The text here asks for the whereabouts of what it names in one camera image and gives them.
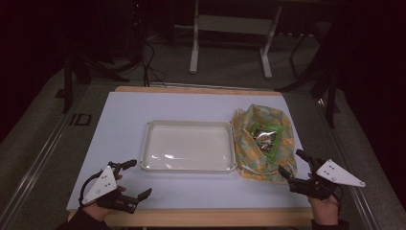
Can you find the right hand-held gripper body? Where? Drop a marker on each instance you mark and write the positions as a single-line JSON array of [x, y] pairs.
[[338, 175]]

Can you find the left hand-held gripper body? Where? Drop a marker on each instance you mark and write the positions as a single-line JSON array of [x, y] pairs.
[[103, 185]]

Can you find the green-edged snack packet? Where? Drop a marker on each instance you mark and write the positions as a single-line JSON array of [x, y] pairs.
[[266, 140]]

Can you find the orange green patterned cloth bag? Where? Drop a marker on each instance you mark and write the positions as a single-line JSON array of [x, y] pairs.
[[247, 153]]

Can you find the white plastic tray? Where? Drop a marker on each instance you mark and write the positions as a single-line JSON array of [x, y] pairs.
[[188, 147]]

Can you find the person's left hand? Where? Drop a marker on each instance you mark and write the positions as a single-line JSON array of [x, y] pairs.
[[96, 211]]

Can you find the person's right hand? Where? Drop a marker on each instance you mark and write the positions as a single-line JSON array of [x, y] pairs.
[[326, 211]]

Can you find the pale blue table mat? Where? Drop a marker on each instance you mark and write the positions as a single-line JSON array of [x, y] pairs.
[[121, 121]]

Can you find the wooden table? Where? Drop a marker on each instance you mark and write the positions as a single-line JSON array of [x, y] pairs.
[[207, 218]]

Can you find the black metal stand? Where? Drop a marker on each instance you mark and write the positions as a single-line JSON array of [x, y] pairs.
[[332, 92], [68, 80]]

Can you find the metal floor rail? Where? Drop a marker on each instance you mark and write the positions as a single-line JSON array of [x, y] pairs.
[[357, 195], [41, 156]]

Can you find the white desk frame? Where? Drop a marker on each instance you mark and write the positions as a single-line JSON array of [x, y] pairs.
[[231, 24]]

